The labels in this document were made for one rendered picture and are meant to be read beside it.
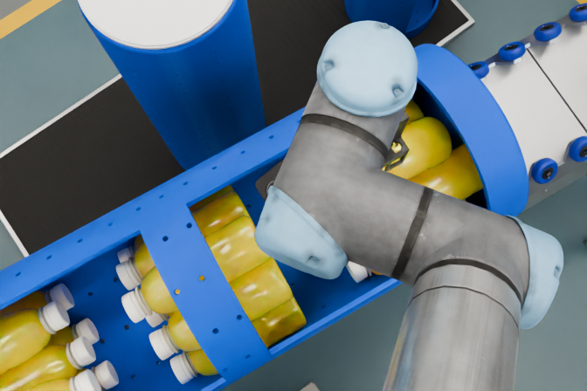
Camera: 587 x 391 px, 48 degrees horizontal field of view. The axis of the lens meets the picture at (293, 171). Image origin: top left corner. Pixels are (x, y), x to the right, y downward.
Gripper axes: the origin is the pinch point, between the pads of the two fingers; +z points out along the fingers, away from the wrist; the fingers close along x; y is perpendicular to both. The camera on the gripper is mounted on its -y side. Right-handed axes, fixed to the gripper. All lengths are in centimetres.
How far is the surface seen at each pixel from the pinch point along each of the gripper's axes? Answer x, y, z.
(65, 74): 99, -37, 121
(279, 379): -19, -23, 121
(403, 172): -2.8, 9.5, 2.0
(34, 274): 8.5, -36.9, 1.0
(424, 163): -2.9, 13.1, 3.8
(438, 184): -5.8, 14.2, 7.5
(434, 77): 5.6, 19.1, -0.5
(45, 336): 2.9, -41.7, 10.3
